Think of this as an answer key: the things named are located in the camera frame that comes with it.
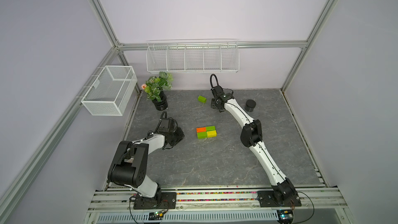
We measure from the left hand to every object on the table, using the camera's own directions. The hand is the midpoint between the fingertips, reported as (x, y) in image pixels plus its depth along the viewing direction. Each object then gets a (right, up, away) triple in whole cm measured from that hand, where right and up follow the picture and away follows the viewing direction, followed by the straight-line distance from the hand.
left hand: (185, 135), depth 93 cm
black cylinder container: (+43, +19, +12) cm, 49 cm away
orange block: (+9, +3, +4) cm, 11 cm away
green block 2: (+15, +4, +3) cm, 16 cm away
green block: (+10, +23, +21) cm, 33 cm away
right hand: (+19, +20, +18) cm, 33 cm away
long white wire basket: (+4, +50, +6) cm, 51 cm away
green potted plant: (-17, +29, -7) cm, 34 cm away
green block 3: (+10, 0, +1) cm, 10 cm away
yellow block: (+16, +1, +1) cm, 16 cm away
